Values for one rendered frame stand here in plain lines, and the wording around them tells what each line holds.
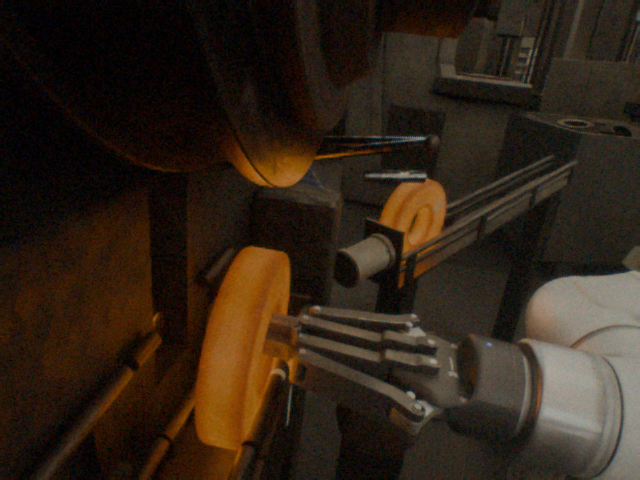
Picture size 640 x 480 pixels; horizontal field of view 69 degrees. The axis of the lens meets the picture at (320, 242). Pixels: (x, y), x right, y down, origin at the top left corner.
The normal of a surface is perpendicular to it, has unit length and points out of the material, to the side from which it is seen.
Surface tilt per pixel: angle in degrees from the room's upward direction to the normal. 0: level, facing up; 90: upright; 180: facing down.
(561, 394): 43
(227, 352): 61
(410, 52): 90
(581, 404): 50
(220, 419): 94
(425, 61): 90
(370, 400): 89
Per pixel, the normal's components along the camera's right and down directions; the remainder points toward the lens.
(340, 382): -0.38, 0.30
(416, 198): 0.70, 0.34
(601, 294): -0.33, -0.91
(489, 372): 0.04, -0.48
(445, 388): 0.18, -0.90
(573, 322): -0.67, -0.68
